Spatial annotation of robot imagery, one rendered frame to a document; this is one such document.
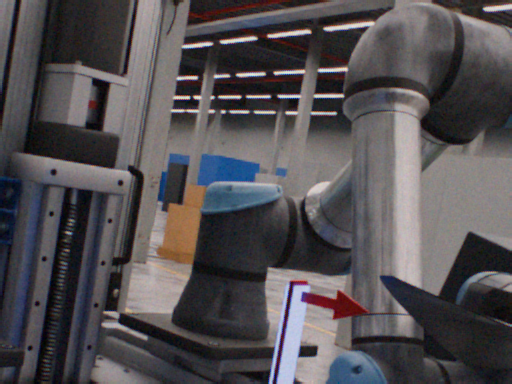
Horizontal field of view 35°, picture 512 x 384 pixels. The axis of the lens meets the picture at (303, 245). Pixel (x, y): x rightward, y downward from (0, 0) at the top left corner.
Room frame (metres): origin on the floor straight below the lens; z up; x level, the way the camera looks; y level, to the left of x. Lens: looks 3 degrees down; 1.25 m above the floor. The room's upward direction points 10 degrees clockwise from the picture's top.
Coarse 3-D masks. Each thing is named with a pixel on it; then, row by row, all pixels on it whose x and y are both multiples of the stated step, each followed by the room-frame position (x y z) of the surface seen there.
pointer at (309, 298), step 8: (304, 296) 0.63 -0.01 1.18; (312, 296) 0.62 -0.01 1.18; (320, 296) 0.62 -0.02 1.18; (344, 296) 0.61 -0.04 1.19; (312, 304) 0.62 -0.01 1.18; (320, 304) 0.62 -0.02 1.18; (328, 304) 0.62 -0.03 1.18; (336, 304) 0.61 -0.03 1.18; (344, 304) 0.61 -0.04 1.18; (352, 304) 0.61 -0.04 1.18; (336, 312) 0.61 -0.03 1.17; (344, 312) 0.61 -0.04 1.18; (352, 312) 0.61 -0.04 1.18; (360, 312) 0.61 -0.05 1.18
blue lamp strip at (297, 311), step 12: (300, 288) 0.63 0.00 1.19; (300, 300) 0.63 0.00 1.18; (300, 312) 0.63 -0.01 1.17; (288, 324) 0.62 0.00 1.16; (300, 324) 0.64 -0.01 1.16; (288, 336) 0.62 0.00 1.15; (300, 336) 0.64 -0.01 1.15; (288, 348) 0.62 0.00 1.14; (288, 360) 0.63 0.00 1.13; (288, 372) 0.63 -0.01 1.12
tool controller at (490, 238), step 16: (464, 240) 1.16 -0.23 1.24; (480, 240) 1.15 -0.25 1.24; (496, 240) 1.18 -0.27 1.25; (464, 256) 1.16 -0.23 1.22; (480, 256) 1.15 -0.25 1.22; (496, 256) 1.14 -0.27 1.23; (464, 272) 1.16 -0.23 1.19; (480, 272) 1.15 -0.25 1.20; (448, 288) 1.16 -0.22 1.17; (432, 336) 1.17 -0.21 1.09; (432, 352) 1.17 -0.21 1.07; (448, 352) 1.16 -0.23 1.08
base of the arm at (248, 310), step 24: (192, 264) 1.23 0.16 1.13; (192, 288) 1.20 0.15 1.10; (216, 288) 1.19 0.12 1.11; (240, 288) 1.19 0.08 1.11; (264, 288) 1.24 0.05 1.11; (192, 312) 1.18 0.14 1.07; (216, 312) 1.18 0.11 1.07; (240, 312) 1.18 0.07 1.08; (264, 312) 1.22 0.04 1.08; (240, 336) 1.18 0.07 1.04; (264, 336) 1.22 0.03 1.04
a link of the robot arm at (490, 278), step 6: (474, 276) 0.91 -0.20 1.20; (480, 276) 0.89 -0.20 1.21; (486, 276) 0.88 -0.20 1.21; (492, 276) 0.88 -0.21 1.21; (498, 276) 0.87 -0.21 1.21; (504, 276) 0.86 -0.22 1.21; (510, 276) 0.86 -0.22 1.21; (468, 282) 0.90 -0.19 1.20; (480, 282) 0.88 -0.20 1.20; (486, 282) 0.86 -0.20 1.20; (492, 282) 0.85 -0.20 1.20; (498, 282) 0.84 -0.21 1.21; (504, 282) 0.83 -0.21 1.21; (510, 282) 0.83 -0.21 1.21; (462, 288) 0.91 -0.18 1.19; (462, 294) 0.90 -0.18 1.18; (456, 300) 0.91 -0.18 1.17; (462, 300) 0.89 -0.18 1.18
